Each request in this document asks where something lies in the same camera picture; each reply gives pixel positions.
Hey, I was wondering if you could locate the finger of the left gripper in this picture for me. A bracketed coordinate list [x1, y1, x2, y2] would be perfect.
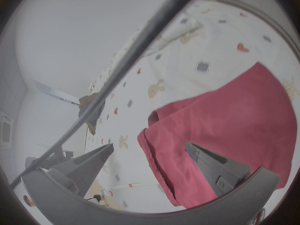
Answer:
[185, 141, 251, 198]
[48, 143, 115, 199]

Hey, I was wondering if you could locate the red shirt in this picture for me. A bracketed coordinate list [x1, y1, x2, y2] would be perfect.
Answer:
[137, 62, 298, 209]

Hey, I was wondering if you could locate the white printed quilt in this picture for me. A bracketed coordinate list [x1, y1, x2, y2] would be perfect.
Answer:
[89, 5, 204, 91]

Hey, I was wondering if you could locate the black cable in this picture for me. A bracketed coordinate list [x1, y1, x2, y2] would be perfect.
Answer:
[9, 0, 210, 188]

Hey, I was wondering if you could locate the brown garment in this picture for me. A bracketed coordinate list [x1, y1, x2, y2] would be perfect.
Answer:
[78, 93, 106, 136]

